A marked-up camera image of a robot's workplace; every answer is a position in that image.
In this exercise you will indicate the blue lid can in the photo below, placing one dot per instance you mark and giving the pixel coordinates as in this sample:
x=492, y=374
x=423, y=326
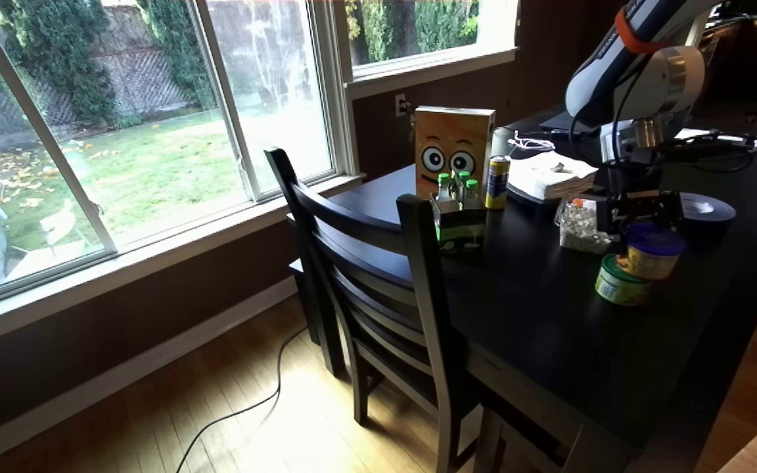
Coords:
x=653, y=250

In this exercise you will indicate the yellow blue drink can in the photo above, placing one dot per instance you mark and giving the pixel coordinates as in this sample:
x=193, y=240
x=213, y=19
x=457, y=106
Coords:
x=496, y=183

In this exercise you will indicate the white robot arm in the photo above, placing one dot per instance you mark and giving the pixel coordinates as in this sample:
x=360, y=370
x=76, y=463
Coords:
x=637, y=90

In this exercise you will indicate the clear plastic food container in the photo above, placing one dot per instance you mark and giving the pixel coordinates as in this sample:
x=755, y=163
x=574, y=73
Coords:
x=577, y=221

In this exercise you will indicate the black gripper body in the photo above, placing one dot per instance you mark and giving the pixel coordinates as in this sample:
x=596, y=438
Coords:
x=637, y=198

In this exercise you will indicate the green lid can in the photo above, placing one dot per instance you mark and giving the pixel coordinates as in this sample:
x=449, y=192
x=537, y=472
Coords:
x=620, y=288

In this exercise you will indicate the dark wooden chair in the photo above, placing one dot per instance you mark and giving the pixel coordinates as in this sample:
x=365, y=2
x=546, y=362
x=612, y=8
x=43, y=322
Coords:
x=386, y=293

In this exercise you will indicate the dark tape roll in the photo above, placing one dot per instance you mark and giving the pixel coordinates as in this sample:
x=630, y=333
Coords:
x=705, y=211

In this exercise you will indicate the white papers on table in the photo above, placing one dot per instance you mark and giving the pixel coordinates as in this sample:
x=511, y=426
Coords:
x=715, y=141

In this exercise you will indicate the white folded cloth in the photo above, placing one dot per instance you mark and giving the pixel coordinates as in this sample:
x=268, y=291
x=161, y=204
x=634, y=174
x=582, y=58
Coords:
x=550, y=178

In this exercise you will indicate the orange smiley face box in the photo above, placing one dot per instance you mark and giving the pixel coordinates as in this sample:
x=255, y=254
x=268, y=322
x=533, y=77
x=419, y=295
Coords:
x=449, y=141

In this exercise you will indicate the wall power outlet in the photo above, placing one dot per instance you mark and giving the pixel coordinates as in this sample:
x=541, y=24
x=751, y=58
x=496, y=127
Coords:
x=401, y=106

